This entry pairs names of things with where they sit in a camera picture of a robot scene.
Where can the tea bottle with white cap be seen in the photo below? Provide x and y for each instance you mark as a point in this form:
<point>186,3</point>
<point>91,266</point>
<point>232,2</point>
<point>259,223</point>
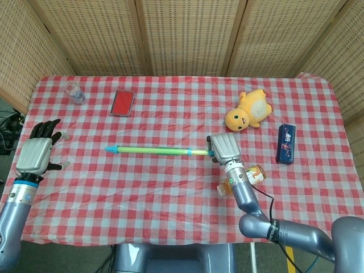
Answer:
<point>257,175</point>

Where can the grey robot torso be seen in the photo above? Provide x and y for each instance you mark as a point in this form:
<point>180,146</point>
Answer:
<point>173,258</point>

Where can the red white checkered tablecloth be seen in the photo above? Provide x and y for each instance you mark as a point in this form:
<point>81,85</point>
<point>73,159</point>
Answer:
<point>159,199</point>

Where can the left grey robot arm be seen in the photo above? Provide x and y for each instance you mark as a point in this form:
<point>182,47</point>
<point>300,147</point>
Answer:
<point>12,216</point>

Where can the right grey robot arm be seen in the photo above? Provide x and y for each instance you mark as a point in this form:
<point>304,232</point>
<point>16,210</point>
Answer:
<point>298,234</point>

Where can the red phone with dark frame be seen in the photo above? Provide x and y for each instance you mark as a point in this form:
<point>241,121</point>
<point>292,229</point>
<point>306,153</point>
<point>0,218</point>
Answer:
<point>123,103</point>

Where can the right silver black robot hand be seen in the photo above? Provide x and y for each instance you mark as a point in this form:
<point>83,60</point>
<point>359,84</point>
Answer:
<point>226,148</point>

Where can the woven bamboo folding screen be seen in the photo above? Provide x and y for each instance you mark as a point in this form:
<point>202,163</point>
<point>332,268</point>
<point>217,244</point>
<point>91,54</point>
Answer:
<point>187,37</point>

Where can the white table leg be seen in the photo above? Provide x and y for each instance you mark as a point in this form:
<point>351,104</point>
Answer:
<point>252,258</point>

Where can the yellow plush toy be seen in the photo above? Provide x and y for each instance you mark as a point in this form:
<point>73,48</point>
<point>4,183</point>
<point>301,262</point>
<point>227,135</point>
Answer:
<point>250,111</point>

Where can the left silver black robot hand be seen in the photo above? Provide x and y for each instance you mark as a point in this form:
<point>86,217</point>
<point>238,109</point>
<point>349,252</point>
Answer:
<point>34,155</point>

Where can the dark blue cardboard box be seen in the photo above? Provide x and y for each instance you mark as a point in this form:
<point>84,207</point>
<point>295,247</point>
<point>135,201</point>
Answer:
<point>286,143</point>

